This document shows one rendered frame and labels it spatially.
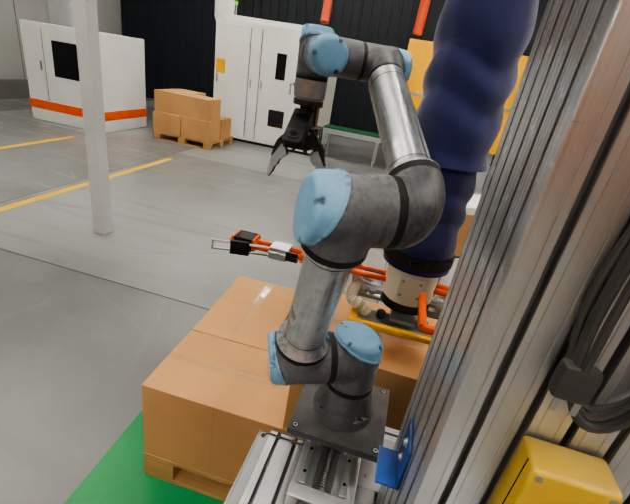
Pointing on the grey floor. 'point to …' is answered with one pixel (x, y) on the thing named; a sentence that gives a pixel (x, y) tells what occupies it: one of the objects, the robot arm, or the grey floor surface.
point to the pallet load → (190, 118)
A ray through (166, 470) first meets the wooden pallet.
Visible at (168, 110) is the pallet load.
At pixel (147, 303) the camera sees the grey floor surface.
